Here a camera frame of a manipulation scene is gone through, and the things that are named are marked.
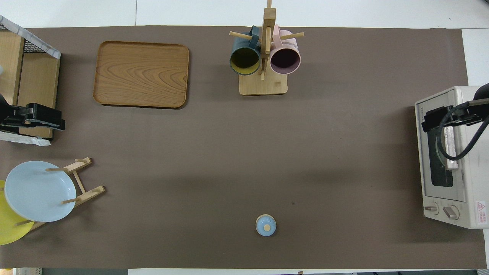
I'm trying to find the brown table mat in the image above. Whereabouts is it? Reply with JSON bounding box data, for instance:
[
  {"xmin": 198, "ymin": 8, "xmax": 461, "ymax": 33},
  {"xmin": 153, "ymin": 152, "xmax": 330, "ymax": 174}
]
[{"xmin": 0, "ymin": 26, "xmax": 487, "ymax": 270}]

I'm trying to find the wire basket with plaid cloth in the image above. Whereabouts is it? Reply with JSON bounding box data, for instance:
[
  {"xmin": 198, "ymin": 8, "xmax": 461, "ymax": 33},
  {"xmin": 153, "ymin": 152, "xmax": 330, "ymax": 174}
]
[{"xmin": 0, "ymin": 15, "xmax": 62, "ymax": 146}]

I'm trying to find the dark teal mug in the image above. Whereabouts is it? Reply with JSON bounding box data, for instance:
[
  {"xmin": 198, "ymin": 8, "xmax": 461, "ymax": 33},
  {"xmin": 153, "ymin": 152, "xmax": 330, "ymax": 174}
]
[{"xmin": 229, "ymin": 26, "xmax": 261, "ymax": 76}]

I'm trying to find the wooden serving tray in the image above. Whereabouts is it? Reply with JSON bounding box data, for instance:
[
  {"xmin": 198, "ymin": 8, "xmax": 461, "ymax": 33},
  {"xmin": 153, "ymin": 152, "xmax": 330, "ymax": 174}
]
[{"xmin": 93, "ymin": 41, "xmax": 190, "ymax": 109}]

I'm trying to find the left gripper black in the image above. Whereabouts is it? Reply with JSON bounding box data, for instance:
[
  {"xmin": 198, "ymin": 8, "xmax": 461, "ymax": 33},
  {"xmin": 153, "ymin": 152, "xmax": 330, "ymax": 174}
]
[{"xmin": 0, "ymin": 103, "xmax": 65, "ymax": 133}]

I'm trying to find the white toaster oven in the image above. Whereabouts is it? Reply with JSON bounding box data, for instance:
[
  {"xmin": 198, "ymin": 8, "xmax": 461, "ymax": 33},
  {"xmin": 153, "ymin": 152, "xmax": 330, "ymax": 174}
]
[{"xmin": 415, "ymin": 86, "xmax": 489, "ymax": 230}]

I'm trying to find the wooden two-level shelf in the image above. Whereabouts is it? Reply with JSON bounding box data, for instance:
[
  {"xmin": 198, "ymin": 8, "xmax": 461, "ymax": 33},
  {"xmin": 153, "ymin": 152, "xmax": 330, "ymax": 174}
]
[{"xmin": 0, "ymin": 31, "xmax": 60, "ymax": 139}]

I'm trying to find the light blue plate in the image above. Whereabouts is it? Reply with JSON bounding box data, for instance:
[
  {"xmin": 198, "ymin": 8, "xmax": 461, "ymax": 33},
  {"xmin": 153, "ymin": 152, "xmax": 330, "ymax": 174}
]
[{"xmin": 4, "ymin": 161, "xmax": 77, "ymax": 223}]

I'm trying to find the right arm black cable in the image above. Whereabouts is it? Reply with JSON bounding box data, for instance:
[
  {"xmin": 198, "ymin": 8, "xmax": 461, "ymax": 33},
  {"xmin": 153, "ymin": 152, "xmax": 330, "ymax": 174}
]
[{"xmin": 439, "ymin": 101, "xmax": 489, "ymax": 161}]

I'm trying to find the wooden plate rack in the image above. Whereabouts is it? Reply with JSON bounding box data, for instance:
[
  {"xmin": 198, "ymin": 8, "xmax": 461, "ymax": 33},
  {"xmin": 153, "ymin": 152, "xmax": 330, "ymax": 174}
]
[{"xmin": 15, "ymin": 157, "xmax": 106, "ymax": 233}]

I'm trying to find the pink mug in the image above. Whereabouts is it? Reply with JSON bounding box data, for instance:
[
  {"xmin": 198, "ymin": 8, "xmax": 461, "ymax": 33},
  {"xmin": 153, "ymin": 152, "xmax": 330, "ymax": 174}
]
[{"xmin": 270, "ymin": 25, "xmax": 302, "ymax": 75}]

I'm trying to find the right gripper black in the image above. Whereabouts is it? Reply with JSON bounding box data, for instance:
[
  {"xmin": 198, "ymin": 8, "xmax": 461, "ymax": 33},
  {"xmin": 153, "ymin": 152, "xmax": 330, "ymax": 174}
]
[{"xmin": 421, "ymin": 102, "xmax": 489, "ymax": 133}]

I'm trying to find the wooden mug tree stand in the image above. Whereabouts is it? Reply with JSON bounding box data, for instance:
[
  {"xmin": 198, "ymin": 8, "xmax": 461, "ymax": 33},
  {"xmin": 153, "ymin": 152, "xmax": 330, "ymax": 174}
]
[{"xmin": 229, "ymin": 0, "xmax": 305, "ymax": 96}]

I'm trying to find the yellow plate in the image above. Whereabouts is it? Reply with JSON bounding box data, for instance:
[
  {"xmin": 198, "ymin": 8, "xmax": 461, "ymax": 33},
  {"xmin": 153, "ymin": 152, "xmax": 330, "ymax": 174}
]
[{"xmin": 0, "ymin": 180, "xmax": 35, "ymax": 246}]

